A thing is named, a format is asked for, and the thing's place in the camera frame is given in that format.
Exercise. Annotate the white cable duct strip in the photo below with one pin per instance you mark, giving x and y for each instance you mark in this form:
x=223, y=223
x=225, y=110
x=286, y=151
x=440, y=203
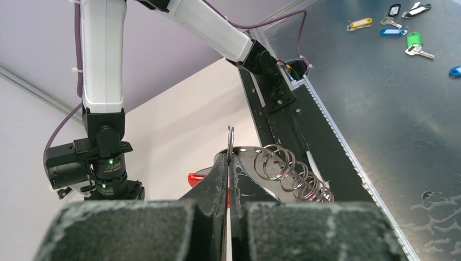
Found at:
x=367, y=184

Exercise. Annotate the yellow tagged key on floor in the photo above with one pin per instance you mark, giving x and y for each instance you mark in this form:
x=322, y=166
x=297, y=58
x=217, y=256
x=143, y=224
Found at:
x=359, y=24

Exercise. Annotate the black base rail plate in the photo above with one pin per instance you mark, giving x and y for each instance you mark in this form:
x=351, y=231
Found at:
x=302, y=127

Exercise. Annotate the green tagged key on floor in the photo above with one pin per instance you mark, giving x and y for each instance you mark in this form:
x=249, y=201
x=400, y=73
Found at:
x=415, y=46

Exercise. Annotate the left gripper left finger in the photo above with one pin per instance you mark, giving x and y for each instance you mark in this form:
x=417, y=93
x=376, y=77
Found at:
x=190, y=228

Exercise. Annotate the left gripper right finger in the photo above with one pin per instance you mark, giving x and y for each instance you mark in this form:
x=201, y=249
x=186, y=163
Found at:
x=266, y=229

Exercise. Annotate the black tagged key on floor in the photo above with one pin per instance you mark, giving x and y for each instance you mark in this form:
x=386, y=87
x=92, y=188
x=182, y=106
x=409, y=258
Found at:
x=393, y=10

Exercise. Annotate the blue tagged key on floor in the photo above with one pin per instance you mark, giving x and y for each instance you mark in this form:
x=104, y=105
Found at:
x=392, y=28

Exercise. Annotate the red tag keyring with chain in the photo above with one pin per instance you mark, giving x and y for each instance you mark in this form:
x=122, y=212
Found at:
x=272, y=173

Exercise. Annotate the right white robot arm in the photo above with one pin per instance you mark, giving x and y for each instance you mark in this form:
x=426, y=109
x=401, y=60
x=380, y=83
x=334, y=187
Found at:
x=95, y=166

